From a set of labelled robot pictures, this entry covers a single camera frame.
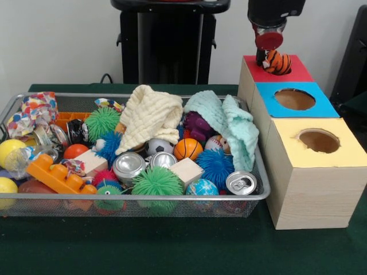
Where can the yellow tennis ball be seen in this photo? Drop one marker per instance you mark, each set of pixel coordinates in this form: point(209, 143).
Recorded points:
point(11, 153)

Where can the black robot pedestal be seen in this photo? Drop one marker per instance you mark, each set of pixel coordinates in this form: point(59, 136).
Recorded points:
point(166, 46)

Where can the flat orange plastic tray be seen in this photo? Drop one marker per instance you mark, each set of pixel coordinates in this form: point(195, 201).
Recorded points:
point(71, 118)

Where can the silver can with open top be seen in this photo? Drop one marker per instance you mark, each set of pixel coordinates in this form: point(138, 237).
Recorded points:
point(129, 167)

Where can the small green spiky ball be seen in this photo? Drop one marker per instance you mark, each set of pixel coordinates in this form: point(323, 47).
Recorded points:
point(102, 123)

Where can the dark green table cloth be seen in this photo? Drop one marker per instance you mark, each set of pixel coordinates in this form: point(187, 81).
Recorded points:
point(172, 246)

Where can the orange tiger plush toy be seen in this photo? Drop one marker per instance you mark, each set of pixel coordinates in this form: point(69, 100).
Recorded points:
point(278, 63)

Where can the orange plastic toy piece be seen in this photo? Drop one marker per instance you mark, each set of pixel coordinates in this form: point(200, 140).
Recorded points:
point(57, 173)

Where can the silver can with pull tab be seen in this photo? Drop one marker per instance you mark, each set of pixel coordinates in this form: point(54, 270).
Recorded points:
point(241, 182)

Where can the blue spiky ball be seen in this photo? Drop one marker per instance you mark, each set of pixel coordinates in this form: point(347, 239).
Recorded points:
point(215, 167)

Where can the large green spiky ball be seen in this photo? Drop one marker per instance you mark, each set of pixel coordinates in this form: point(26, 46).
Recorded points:
point(157, 183)

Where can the cream yellow muslin cloth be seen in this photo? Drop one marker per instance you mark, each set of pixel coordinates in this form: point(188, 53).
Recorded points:
point(149, 117)

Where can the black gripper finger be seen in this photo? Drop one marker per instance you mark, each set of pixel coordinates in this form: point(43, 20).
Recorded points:
point(260, 57)

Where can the black chair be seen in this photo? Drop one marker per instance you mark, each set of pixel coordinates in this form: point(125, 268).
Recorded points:
point(352, 63)

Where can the small orange basketball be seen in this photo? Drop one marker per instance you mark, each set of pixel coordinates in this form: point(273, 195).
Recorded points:
point(188, 149)

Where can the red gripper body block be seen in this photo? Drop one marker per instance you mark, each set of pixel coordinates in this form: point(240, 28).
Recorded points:
point(269, 40)

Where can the mint green muslin cloth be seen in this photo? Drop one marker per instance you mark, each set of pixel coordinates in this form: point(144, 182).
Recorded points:
point(232, 123)

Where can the wooden box with three holes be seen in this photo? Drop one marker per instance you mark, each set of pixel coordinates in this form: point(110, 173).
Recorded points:
point(309, 189)

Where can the clear mesh bin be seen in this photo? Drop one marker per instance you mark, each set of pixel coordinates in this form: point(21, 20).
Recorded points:
point(189, 207)

